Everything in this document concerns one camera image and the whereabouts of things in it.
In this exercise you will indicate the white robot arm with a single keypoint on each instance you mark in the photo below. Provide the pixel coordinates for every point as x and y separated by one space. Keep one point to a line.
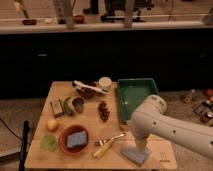
149 118

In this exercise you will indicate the green plastic tray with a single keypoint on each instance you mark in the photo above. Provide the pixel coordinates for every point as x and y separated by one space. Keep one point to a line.
131 93

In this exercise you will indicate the terracotta bowl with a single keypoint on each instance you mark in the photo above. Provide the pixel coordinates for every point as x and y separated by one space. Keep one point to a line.
63 140

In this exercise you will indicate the white round cup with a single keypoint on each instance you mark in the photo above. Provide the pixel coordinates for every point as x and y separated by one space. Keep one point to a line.
105 83

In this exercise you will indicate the white spatula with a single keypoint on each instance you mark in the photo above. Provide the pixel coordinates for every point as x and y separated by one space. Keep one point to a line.
82 85

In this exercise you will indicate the black chair frame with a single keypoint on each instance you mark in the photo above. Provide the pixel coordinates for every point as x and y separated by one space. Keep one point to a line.
24 144

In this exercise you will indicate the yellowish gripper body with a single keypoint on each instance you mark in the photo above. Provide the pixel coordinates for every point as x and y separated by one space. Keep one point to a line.
141 144

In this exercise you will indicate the blue grey towel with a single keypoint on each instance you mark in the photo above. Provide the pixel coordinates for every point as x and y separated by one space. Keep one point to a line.
135 155

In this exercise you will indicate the brown rectangular box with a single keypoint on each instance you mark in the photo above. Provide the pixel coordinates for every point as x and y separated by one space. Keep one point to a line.
57 108

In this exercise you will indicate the dark dish on sill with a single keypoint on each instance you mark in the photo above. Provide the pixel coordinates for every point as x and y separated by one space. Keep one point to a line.
29 22

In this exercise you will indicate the yellow lemon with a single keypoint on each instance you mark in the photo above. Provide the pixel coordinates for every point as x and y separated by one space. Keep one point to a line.
52 125

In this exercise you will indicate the wooden window sill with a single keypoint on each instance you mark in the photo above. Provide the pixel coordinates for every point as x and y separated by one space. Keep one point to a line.
98 27

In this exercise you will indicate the green cucumber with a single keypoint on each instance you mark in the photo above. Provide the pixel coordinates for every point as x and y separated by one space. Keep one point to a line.
67 108

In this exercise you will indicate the blue sponge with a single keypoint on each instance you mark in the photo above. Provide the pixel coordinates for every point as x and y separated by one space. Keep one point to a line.
77 139

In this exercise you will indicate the bunch of dark grapes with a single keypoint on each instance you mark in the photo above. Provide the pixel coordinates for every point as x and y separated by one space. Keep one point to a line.
103 111

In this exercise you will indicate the dark brown bowl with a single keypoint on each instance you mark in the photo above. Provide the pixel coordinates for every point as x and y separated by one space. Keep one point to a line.
85 92

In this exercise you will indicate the red bowl on sill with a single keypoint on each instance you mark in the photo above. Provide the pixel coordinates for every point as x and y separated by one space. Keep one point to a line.
79 19

